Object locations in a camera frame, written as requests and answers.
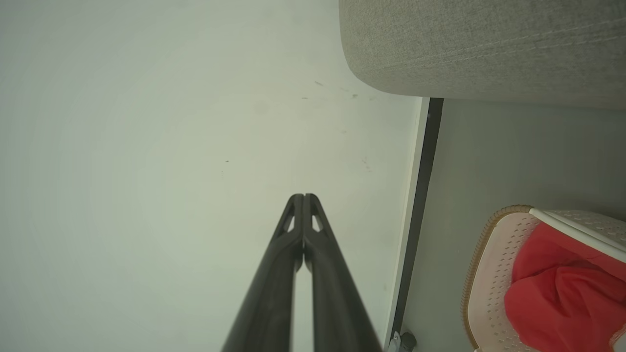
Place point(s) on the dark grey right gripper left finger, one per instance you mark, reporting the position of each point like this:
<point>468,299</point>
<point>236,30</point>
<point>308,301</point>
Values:
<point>274,293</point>

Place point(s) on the beige perforated plastic laundry basket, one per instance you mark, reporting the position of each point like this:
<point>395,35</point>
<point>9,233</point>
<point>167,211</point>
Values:
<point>494,274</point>

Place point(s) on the grey fabric sofa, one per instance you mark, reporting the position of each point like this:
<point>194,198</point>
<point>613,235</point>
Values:
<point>489,44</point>

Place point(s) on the black and white wall trim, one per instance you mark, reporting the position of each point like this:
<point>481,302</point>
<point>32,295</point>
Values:
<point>425,171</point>

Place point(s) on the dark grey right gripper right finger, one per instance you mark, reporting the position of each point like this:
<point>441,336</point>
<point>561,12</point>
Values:
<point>332,303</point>

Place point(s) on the red cloth garment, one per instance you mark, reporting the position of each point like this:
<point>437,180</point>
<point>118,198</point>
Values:
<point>562,303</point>

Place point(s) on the small grey metal bracket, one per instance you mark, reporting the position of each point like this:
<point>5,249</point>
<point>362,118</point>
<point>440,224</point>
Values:
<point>403,342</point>

